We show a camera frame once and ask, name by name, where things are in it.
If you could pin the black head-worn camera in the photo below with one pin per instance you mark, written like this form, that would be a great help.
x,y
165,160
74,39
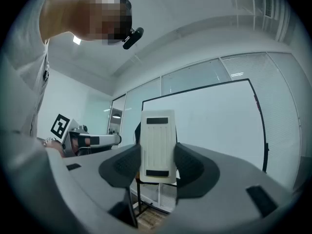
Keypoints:
x,y
132,38

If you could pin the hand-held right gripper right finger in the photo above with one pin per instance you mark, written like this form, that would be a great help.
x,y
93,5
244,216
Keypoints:
x,y
219,179

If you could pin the ceiling light panel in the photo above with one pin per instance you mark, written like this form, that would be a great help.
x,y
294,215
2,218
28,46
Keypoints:
x,y
77,39

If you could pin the person's left hand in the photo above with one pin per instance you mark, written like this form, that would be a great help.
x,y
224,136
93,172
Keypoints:
x,y
58,149

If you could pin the person's head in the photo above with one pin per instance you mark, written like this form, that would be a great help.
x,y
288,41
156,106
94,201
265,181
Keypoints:
x,y
65,16

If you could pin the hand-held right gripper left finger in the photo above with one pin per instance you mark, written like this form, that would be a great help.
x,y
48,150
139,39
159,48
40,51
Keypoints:
x,y
102,179

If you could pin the ceiling air vent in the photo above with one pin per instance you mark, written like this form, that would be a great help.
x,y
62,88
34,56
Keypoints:
x,y
268,5

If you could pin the person's grey printed t-shirt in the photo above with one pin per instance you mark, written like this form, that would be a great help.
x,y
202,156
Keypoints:
x,y
24,45

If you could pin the dark pendant lamp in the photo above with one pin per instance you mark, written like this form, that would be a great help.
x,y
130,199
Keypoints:
x,y
116,115

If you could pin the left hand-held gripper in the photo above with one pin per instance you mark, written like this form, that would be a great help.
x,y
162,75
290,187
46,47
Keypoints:
x,y
61,127

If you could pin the white rectangular plastic block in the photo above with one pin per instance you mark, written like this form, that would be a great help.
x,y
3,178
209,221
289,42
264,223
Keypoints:
x,y
158,147

